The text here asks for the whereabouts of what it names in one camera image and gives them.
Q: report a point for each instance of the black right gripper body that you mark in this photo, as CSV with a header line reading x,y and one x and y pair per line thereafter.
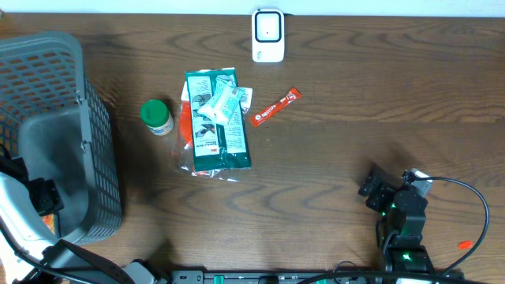
x,y
380,193

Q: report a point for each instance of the red snack stick packet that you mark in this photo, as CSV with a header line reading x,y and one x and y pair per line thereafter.
x,y
292,95

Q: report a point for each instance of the green grip gloves package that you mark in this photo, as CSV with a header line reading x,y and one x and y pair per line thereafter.
x,y
215,146

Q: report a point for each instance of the red dustpan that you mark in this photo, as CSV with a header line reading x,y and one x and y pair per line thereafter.
x,y
181,159

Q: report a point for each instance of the mint green wipes pack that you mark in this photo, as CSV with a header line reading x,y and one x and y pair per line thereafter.
x,y
226,100

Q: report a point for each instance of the orange tissue pack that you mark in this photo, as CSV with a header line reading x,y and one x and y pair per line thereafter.
x,y
51,221

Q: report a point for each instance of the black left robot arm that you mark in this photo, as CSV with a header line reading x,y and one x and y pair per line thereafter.
x,y
32,253

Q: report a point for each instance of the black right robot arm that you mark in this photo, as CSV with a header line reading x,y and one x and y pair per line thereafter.
x,y
402,220

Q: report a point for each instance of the white barcode scanner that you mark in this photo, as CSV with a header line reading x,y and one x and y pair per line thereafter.
x,y
268,35

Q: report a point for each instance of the red sticker on table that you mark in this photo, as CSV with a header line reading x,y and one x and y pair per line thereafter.
x,y
465,245

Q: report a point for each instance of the grey plastic basket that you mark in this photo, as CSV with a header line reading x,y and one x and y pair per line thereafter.
x,y
53,118

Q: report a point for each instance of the black mounting rail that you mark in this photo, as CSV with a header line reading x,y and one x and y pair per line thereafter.
x,y
295,277

